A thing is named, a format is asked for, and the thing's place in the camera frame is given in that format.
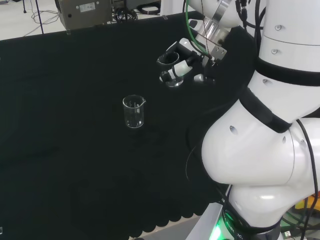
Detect black bench cloth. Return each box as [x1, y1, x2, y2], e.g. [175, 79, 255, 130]
[0, 10, 256, 240]

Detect black cable coil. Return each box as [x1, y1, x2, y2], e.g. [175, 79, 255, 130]
[136, 2, 161, 17]

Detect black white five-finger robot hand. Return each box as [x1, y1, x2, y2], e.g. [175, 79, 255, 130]
[158, 37, 228, 87]

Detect small clear glass beaker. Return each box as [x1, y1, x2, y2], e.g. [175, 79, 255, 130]
[122, 94, 147, 130]

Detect green robot cable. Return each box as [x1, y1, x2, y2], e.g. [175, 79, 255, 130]
[183, 0, 209, 59]

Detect thin floor cables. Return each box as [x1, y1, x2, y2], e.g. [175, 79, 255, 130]
[30, 9, 61, 25]

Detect grey metal equipment box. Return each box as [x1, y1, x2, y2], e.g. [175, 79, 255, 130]
[54, 0, 113, 32]

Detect clear glass beaker with scale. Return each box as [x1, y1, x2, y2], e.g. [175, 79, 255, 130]
[156, 51, 185, 88]

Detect black wrist cable bundle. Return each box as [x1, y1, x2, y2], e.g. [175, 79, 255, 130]
[234, 0, 267, 66]

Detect black arm base cable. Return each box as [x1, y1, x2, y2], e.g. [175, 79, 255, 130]
[295, 119, 320, 227]

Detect yellow stop button box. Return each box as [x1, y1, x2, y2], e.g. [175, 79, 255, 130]
[294, 191, 320, 214]

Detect black tripod pole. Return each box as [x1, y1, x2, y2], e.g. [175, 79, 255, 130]
[34, 0, 46, 35]

